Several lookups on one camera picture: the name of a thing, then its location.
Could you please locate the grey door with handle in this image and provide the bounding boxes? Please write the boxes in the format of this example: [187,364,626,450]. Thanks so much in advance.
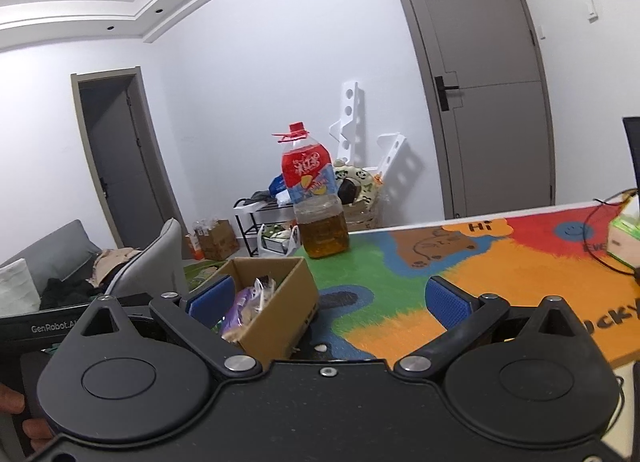
[400,0,555,218]

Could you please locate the white pillow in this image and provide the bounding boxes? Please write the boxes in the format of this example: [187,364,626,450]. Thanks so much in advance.
[0,258,40,318]

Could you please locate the dark grey left door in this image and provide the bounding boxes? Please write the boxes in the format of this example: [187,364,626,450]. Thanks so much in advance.
[70,66,183,250]

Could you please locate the person's left hand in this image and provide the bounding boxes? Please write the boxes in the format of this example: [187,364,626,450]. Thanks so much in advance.
[0,382,56,452]

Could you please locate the white perforated rack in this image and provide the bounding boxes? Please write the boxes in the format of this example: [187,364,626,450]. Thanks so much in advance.
[329,81,407,182]

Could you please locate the small brown cardboard box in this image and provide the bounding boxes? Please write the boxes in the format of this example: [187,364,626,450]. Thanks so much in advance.
[194,219,240,262]

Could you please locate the grey sofa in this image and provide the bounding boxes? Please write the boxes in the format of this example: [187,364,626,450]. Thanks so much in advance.
[1,219,102,310]

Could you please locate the grey chair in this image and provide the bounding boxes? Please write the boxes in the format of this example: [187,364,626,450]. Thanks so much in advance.
[106,218,189,297]

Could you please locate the black cable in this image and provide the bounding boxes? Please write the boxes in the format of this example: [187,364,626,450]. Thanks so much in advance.
[581,187,640,278]

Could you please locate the purple long snack packet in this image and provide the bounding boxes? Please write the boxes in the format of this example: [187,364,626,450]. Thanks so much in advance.
[220,288,259,343]

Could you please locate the yellow biscuit packet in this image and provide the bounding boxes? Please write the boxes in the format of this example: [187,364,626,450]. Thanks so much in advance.
[245,276,278,317]

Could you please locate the laptop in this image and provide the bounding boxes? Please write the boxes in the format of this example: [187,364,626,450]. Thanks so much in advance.
[623,115,640,191]

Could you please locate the large iced tea bottle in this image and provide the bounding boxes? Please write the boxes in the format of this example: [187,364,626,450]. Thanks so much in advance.
[274,122,349,260]

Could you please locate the white plastic bag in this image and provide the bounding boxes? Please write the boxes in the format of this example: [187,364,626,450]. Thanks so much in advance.
[257,224,302,257]

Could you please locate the tissue box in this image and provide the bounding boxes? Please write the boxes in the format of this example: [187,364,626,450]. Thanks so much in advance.
[606,216,640,269]

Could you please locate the blue white bag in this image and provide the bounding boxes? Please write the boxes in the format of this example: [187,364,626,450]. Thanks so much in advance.
[268,174,288,199]

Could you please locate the black shoe rack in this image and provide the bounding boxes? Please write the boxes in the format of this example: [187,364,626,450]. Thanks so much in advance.
[233,199,297,257]

